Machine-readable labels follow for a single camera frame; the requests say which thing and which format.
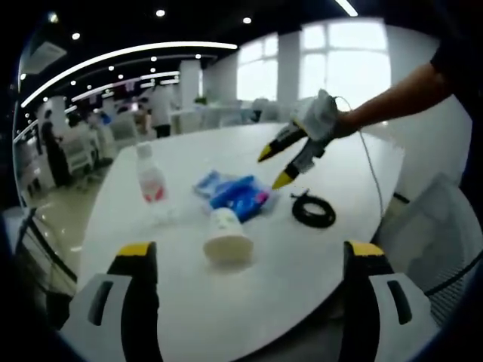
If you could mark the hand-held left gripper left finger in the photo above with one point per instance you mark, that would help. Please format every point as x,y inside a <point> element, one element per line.
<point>113,320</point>

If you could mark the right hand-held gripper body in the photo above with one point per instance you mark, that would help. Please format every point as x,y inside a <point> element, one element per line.
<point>320,120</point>

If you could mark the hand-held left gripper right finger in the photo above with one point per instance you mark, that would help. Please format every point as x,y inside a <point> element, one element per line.
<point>377,320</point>

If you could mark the blue packet with pink print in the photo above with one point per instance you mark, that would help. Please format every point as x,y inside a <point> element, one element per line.
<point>241,198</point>

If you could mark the white paper cup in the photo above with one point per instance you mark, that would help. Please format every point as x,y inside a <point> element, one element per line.
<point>226,241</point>

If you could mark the clear bottle with red label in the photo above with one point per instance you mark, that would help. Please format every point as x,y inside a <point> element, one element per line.
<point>151,177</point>

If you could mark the white tabletop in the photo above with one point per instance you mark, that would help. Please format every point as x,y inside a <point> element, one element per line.
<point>302,256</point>

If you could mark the large window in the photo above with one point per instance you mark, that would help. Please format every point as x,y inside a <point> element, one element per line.
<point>347,64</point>

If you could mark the narrow window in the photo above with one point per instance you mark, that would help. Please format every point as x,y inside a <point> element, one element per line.
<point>258,69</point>

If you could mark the small green plant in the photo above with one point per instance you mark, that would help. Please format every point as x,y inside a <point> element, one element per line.
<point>200,101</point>

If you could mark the white mesh office chair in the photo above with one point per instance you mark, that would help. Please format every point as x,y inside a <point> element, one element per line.
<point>434,226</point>

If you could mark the curved ceiling light strip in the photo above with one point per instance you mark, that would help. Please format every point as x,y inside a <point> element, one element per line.
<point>113,56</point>

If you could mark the ceiling air vent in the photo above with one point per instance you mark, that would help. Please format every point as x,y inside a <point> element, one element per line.
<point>49,51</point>

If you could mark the black metal frame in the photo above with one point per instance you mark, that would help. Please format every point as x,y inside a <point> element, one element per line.
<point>45,245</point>

